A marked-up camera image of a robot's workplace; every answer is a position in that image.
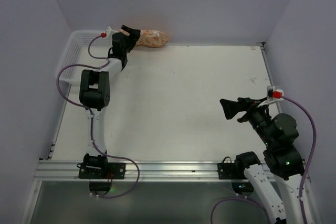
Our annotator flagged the white plastic mesh basket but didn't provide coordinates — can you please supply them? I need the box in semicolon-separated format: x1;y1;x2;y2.
56;30;112;74

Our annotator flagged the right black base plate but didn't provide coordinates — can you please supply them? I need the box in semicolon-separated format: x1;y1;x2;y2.
217;156;246;180

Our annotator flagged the aluminium mounting rail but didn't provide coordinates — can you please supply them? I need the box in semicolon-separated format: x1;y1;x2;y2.
34;161;310;182

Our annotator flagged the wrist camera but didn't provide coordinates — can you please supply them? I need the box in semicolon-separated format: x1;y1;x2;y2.
266;86;283;100
105;26;118;37

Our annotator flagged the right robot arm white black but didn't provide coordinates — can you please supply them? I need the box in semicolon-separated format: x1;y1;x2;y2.
219;98;307;223

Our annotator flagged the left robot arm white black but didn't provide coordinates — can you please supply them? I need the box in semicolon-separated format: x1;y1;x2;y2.
79;25;141;170

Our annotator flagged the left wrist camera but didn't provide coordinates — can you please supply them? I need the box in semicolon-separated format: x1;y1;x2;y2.
105;26;118;37

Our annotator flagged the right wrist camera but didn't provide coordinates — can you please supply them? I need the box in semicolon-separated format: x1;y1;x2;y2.
266;86;283;100

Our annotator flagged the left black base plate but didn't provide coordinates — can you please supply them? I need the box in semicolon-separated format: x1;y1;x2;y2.
77;162;126;179

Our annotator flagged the floral mesh laundry bag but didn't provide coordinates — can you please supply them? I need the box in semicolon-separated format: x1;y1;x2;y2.
135;30;170;48

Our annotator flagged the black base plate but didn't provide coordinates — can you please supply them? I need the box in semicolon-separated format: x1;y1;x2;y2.
77;162;126;179
217;156;246;180

